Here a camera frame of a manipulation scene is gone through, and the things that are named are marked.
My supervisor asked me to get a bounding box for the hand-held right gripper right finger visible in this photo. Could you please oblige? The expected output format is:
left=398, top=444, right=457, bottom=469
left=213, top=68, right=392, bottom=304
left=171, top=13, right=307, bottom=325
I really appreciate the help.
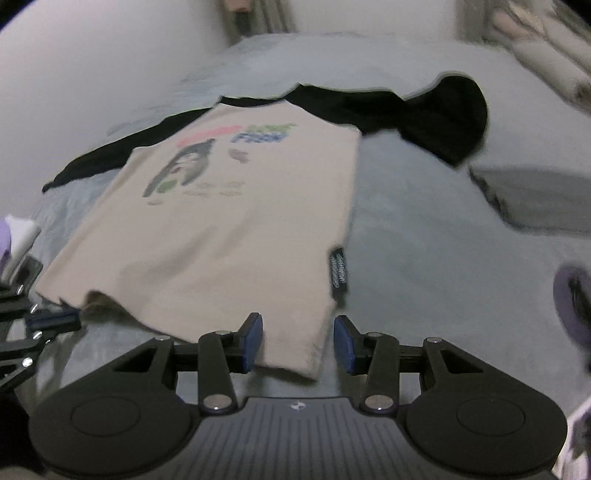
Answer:
left=333, top=315, right=504, bottom=414

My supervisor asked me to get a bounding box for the beige t-shirt with black sleeves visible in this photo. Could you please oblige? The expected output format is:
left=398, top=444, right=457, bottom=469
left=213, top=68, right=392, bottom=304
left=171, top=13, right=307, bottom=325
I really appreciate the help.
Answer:
left=41, top=70, right=489, bottom=384

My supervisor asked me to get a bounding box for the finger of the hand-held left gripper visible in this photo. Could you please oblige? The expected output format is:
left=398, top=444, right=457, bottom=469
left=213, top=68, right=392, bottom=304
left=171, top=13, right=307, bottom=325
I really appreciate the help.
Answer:
left=0, top=318, right=84, bottom=394
left=0, top=282, right=80, bottom=322

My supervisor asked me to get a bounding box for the purple ring-shaped object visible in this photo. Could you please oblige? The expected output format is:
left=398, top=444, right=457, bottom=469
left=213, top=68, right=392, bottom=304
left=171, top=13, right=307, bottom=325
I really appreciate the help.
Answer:
left=553, top=262, right=591, bottom=358

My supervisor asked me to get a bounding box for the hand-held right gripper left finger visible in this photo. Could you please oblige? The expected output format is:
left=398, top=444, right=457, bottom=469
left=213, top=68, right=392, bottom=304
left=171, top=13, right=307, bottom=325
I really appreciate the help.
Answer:
left=99, top=313, right=265, bottom=413

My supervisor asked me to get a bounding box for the white lilac garment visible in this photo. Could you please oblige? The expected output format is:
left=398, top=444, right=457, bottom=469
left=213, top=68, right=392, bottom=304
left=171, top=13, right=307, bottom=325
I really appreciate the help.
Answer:
left=0, top=216, right=38, bottom=278

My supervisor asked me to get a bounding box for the grey-blue bed blanket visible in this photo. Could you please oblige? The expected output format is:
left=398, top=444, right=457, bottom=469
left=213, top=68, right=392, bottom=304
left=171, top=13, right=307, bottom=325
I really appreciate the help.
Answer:
left=0, top=32, right=591, bottom=480

